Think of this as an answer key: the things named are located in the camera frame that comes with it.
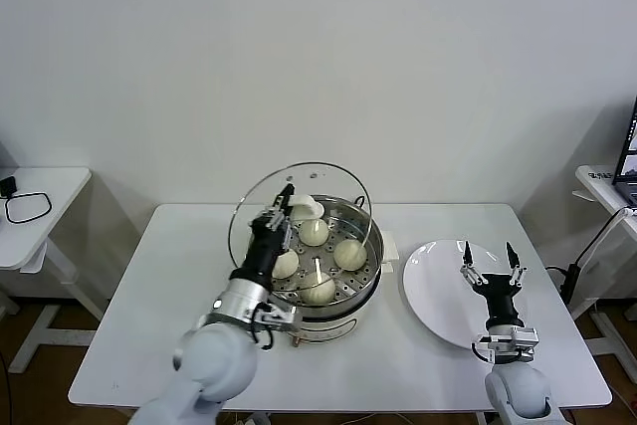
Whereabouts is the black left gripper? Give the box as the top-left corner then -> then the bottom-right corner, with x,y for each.
231,184 -> 298,293

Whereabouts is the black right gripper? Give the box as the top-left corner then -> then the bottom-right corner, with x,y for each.
458,240 -> 529,330

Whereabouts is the white steamed baozi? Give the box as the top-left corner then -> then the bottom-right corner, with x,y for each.
298,218 -> 330,248
331,238 -> 368,271
272,248 -> 301,281
297,270 -> 337,306

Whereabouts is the glass lid with white handle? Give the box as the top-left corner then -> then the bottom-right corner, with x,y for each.
227,160 -> 373,300

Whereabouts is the stainless steel steamer basket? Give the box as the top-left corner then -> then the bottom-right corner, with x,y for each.
248,195 -> 385,318

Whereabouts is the white oval plate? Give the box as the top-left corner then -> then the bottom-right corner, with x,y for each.
401,239 -> 531,350

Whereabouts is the white side table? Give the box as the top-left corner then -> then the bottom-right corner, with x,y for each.
569,164 -> 637,361
0,165 -> 108,375

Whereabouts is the dark laptop screen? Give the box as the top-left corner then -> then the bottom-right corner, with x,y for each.
612,96 -> 637,207

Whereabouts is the black power cable with brick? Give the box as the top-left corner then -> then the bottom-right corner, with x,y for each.
545,208 -> 637,307

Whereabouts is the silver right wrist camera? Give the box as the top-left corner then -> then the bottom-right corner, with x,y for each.
471,325 -> 539,364

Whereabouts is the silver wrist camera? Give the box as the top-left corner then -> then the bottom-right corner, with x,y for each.
471,325 -> 539,364
252,301 -> 303,342

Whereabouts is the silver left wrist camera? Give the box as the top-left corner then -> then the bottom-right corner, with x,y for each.
252,301 -> 303,342

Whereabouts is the white cable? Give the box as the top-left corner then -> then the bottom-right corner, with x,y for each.
579,208 -> 637,267

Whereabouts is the black looped cable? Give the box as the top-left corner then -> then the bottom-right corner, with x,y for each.
4,191 -> 55,225

